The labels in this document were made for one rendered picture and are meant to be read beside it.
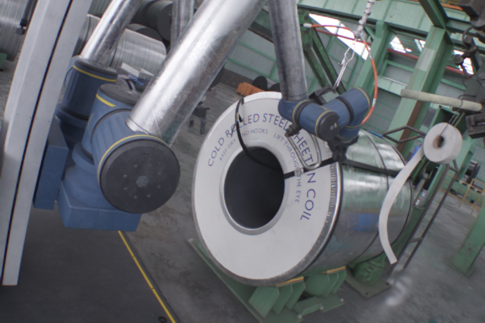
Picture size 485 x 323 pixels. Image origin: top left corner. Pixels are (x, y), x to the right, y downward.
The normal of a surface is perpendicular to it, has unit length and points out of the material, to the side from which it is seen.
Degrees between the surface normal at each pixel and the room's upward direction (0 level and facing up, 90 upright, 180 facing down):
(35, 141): 90
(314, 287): 90
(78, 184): 23
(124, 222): 90
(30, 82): 90
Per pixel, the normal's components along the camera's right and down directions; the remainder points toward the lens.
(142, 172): 0.46, 0.35
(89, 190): 0.38, -0.75
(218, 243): -0.70, -0.18
